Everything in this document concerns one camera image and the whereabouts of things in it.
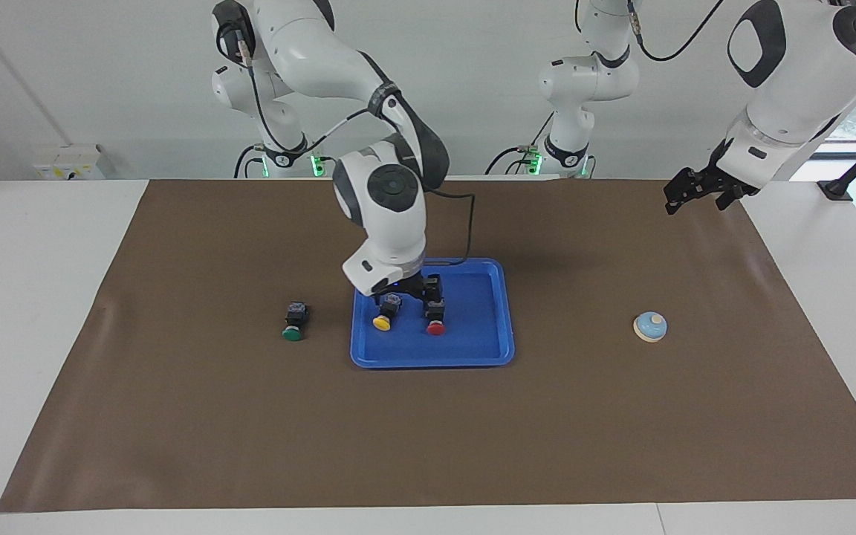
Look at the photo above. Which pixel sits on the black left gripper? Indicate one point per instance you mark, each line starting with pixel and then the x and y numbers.
pixel 716 167

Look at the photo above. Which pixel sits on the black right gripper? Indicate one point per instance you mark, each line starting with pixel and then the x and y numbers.
pixel 409 284

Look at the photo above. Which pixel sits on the red mushroom push button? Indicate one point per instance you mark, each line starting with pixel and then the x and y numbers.
pixel 436 328

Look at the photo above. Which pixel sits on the yellow mushroom push button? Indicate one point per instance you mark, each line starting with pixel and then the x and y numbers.
pixel 381 323

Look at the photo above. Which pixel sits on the green mushroom push button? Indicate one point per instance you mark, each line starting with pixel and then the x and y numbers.
pixel 292 334

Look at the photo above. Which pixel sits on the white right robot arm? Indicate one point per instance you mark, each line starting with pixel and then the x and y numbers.
pixel 391 238

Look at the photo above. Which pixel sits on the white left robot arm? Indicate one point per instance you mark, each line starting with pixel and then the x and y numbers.
pixel 792 96

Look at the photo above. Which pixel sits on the blue plastic tray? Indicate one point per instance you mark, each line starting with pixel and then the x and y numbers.
pixel 465 334

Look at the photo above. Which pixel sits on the light blue call bell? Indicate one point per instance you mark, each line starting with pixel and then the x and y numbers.
pixel 652 327

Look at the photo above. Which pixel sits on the brown table mat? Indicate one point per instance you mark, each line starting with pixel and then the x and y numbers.
pixel 472 431

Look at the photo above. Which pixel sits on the white wall socket box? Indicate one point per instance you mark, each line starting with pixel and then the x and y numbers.
pixel 67 163

